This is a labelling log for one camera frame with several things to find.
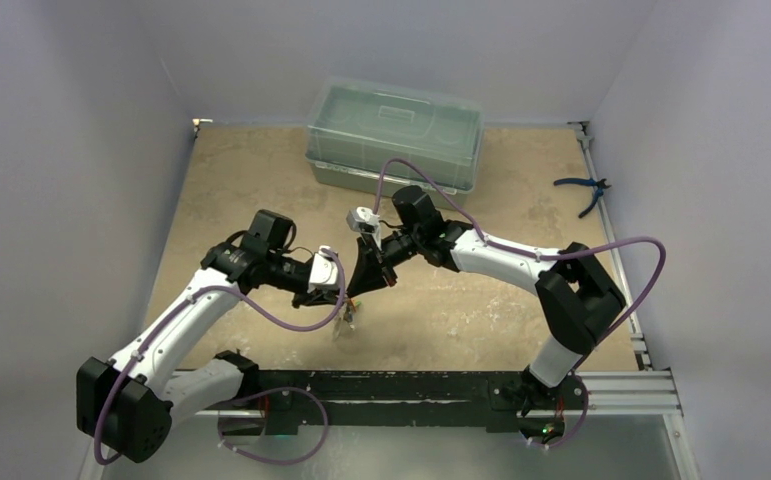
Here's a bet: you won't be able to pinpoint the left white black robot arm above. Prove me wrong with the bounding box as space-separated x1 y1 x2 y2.
76 210 347 465

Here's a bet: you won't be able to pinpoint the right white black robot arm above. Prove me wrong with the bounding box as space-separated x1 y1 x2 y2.
347 186 626 413

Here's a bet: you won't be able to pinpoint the clear green plastic storage box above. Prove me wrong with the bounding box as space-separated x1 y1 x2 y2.
305 77 484 208

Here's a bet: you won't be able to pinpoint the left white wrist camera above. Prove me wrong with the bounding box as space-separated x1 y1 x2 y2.
308 245 343 292

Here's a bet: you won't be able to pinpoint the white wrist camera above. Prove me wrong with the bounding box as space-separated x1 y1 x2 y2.
308 245 343 292
346 206 382 249

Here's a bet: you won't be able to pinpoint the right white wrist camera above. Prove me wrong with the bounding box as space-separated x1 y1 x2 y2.
346 206 382 249

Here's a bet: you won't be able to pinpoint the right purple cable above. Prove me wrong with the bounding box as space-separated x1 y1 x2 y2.
372 157 667 452

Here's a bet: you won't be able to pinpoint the purple cable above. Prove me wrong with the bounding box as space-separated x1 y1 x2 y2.
372 157 667 452
93 248 349 466

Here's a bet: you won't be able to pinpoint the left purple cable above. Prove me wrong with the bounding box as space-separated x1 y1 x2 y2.
93 248 349 466

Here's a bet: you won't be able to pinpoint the blue handled pliers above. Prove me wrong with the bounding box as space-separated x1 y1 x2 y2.
553 176 613 220

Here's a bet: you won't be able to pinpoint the aluminium frame rail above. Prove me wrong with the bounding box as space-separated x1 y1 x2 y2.
195 371 679 421

